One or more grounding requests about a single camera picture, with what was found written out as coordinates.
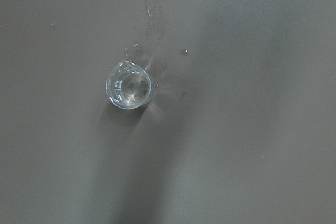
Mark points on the small clear glass cup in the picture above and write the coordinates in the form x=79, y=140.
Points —
x=128, y=86

